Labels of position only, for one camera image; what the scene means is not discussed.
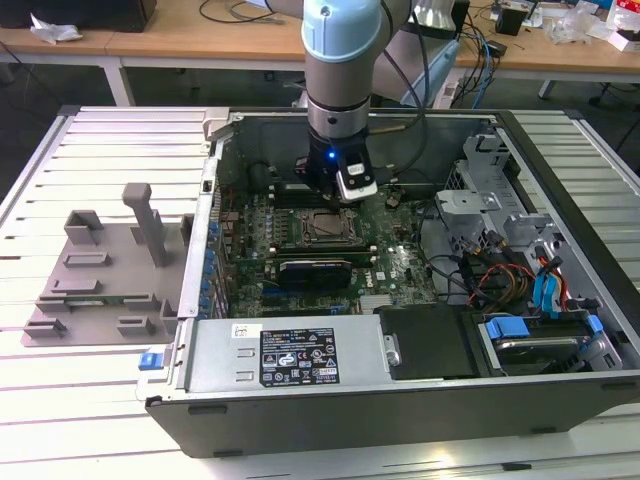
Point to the black graphics card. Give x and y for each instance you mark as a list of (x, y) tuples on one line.
[(315, 275)]

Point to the clear plastic bag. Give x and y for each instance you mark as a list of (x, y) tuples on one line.
[(580, 22)]

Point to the black plastic shroud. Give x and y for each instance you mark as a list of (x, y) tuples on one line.
[(425, 345)]

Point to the black tall desktop box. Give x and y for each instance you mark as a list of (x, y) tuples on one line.
[(461, 15)]

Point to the open black PC case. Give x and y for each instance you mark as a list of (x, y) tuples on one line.
[(350, 425)]

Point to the silver finned heat sink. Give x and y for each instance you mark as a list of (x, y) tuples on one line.
[(377, 303)]

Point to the green motherboard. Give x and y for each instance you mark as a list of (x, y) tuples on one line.
[(400, 260)]

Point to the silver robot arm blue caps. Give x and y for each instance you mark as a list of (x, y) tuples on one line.
[(337, 85)]

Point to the silver coin cell battery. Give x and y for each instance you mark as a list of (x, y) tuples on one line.
[(394, 201)]

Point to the blue expansion slot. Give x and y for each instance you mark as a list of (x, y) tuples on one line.
[(270, 288)]

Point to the red white package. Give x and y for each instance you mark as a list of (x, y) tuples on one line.
[(627, 10)]

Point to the grey parts rack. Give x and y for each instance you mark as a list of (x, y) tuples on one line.
[(115, 280)]

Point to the black RAM slot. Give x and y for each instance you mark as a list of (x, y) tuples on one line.
[(320, 245), (282, 188), (282, 193), (320, 254), (282, 198), (364, 261), (282, 204), (320, 250)]

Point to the hard disk blue carrier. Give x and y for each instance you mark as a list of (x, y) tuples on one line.
[(535, 345)]

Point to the CPU socket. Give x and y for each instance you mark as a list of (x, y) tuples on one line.
[(304, 242)]

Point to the small black flat device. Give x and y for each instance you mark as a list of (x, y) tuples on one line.
[(497, 48)]

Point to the black flat equipment case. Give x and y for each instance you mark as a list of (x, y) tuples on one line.
[(75, 12)]

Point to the small black box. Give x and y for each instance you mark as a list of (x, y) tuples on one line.
[(510, 22)]

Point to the wooden desk white legs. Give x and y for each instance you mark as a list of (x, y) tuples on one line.
[(225, 47), (50, 47)]

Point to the white crumpled paper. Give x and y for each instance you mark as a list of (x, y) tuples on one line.
[(55, 31)]

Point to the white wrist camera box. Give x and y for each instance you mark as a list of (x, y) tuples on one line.
[(357, 187)]

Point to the grey power supply unit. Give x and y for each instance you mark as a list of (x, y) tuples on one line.
[(225, 350)]

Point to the small white box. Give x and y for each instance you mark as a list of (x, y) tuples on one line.
[(625, 44)]

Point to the blue case latch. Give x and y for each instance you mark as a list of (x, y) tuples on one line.
[(149, 361)]

